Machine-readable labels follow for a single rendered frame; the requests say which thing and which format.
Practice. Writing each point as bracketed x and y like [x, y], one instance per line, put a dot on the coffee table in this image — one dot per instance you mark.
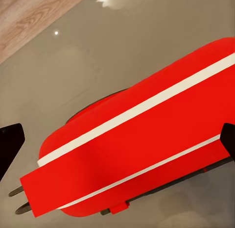
[98, 48]

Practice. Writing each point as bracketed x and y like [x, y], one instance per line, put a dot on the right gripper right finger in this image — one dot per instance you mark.
[227, 138]

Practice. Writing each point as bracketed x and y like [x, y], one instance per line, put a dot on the radio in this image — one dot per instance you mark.
[138, 141]

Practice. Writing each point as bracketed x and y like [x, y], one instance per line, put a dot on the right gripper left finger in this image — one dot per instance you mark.
[11, 140]

